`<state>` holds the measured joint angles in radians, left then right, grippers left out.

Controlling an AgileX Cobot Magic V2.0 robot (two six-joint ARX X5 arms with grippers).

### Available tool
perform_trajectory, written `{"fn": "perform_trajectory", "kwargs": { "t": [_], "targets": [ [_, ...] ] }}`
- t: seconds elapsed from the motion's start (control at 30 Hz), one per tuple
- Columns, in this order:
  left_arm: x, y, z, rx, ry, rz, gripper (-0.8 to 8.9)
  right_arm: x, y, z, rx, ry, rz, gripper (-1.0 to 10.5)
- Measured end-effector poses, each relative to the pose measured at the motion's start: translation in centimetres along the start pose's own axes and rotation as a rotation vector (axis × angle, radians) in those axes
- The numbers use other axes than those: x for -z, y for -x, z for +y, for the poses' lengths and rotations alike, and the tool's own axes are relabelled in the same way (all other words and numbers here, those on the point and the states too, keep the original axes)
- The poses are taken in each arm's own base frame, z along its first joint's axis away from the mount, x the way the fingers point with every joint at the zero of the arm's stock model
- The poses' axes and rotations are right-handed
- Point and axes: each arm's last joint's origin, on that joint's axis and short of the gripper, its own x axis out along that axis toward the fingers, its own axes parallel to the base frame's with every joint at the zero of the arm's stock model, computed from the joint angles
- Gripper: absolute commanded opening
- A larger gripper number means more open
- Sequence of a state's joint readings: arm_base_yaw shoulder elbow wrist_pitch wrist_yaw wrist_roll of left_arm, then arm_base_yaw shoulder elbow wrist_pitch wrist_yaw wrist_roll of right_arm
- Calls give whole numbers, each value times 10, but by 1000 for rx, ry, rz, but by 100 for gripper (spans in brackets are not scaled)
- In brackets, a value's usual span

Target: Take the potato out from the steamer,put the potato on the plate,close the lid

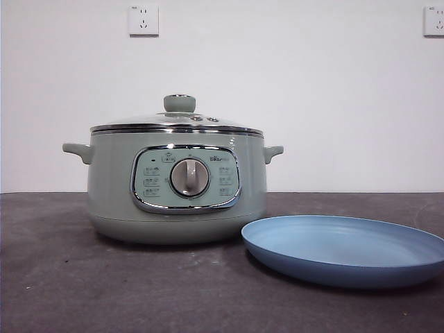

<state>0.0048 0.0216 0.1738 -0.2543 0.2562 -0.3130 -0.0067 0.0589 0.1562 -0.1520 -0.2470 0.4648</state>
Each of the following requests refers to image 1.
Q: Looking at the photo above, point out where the blue round plate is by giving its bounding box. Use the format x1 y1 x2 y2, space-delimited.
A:
241 214 444 289

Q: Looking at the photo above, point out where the green electric steamer pot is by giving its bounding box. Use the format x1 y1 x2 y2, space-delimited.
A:
62 130 284 246

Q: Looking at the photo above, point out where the white wall socket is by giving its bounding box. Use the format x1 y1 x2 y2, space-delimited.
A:
128 4 161 38
422 5 444 38

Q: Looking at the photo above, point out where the glass lid with green knob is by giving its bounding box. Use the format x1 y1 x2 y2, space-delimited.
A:
90 94 264 135

